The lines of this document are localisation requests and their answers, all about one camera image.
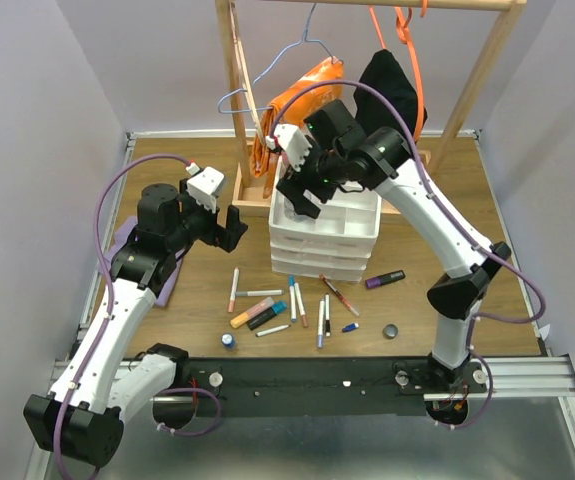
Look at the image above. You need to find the lavender cap white marker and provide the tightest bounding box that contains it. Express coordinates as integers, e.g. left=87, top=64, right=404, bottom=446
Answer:
left=316, top=298, right=325, bottom=349

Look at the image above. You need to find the round grey jar lid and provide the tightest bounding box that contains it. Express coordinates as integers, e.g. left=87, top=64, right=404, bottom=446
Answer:
left=383, top=324, right=398, bottom=339

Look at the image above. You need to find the white drawer organizer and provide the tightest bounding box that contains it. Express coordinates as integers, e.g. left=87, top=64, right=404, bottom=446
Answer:
left=268, top=183, right=382, bottom=283

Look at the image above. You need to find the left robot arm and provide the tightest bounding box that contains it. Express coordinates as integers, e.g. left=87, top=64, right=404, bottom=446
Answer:
left=23, top=168, right=247, bottom=469

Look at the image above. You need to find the blue cap white marker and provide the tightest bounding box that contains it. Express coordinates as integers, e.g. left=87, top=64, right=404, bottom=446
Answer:
left=288, top=275, right=297, bottom=323

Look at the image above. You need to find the grey cap white marker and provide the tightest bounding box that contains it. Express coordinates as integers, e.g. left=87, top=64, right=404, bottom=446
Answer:
left=235, top=289, right=285, bottom=298

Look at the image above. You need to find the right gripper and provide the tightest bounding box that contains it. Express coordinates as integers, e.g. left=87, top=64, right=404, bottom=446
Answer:
left=274, top=135, right=346, bottom=221

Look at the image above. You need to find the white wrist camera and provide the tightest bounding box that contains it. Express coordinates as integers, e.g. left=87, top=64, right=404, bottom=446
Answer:
left=265, top=124, right=312, bottom=172
left=186, top=162, right=226, bottom=213

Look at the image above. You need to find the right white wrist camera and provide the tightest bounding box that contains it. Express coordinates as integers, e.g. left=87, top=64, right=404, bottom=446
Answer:
left=265, top=124, right=312, bottom=172

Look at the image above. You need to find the orange patterned cloth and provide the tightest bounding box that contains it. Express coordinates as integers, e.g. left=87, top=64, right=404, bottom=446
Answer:
left=249, top=57, right=344, bottom=198

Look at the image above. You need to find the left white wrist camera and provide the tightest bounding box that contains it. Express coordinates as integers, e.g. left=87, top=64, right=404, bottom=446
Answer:
left=186, top=162, right=226, bottom=213

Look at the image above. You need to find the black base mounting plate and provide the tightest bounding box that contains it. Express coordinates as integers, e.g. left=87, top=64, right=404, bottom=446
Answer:
left=153, top=357, right=487, bottom=428

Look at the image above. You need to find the wooden clothes rack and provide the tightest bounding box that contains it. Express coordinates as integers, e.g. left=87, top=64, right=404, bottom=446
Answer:
left=214, top=0, right=527, bottom=219

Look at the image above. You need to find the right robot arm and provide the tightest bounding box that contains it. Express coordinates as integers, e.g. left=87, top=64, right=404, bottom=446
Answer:
left=266, top=100, right=511, bottom=392

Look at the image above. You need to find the yellow pink highlighter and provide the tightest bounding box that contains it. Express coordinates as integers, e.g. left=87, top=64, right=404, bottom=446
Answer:
left=229, top=297, right=274, bottom=329

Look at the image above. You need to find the black white thin marker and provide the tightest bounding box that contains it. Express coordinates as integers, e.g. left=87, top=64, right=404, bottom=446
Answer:
left=324, top=294, right=331, bottom=337

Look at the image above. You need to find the clear paperclip jar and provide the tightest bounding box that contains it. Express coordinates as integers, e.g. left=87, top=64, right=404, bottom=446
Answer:
left=284, top=201, right=312, bottom=224

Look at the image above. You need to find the red clear pen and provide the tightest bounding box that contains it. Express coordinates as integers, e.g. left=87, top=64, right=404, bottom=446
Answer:
left=319, top=274, right=360, bottom=317

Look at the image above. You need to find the small white black-tip pen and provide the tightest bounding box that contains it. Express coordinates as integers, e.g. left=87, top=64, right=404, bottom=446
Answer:
left=255, top=324, right=291, bottom=338

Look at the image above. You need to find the blue wire hanger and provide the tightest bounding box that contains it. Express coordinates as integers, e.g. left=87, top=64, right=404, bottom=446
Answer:
left=216, top=3, right=343, bottom=116

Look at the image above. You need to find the purple folded cloth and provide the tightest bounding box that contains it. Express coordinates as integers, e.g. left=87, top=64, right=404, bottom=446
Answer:
left=104, top=216, right=183, bottom=308

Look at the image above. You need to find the purple black highlighter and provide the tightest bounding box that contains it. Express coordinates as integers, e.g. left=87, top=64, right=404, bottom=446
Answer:
left=365, top=270, right=406, bottom=289

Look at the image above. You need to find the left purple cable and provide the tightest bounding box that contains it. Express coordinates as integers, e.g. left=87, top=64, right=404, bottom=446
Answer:
left=54, top=154, right=201, bottom=480

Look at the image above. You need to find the black teal highlighter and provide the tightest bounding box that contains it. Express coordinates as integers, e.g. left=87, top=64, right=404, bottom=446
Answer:
left=247, top=300, right=287, bottom=331

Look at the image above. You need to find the aluminium frame rail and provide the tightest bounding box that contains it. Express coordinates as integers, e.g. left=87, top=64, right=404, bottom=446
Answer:
left=48, top=352, right=575, bottom=409

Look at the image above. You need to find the small blue cap piece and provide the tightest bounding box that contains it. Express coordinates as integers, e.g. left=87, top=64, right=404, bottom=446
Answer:
left=341, top=322, right=359, bottom=333

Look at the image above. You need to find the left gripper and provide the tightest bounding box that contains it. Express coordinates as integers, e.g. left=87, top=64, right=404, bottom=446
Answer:
left=167, top=178, right=249, bottom=252

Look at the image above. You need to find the blue lid small jar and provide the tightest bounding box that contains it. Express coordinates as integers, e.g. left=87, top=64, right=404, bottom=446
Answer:
left=221, top=333, right=236, bottom=351

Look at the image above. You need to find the black garment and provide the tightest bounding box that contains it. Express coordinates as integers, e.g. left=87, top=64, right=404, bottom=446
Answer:
left=353, top=49, right=418, bottom=136

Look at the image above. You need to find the orange strap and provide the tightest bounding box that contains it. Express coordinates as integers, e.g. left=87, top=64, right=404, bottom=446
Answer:
left=368, top=0, right=429, bottom=143

